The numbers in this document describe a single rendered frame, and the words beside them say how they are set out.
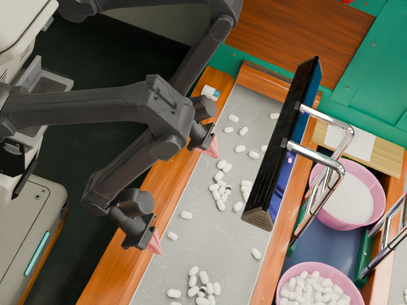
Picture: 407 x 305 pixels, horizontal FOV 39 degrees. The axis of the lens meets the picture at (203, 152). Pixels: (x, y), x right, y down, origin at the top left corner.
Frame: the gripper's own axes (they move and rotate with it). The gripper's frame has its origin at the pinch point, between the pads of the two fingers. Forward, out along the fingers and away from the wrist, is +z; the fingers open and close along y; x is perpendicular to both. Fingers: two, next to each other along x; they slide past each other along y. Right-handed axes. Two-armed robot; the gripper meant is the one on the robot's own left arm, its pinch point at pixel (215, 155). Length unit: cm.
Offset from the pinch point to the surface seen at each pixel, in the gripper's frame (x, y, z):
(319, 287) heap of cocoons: -23, -24, 37
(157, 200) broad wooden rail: 10.3, -20.8, -4.6
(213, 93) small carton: 8.7, 28.2, -5.6
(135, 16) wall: 95, 121, -13
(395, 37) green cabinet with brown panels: -50, 44, 5
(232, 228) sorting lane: -3.4, -17.3, 15.0
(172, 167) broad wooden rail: 10.7, -7.2, -5.0
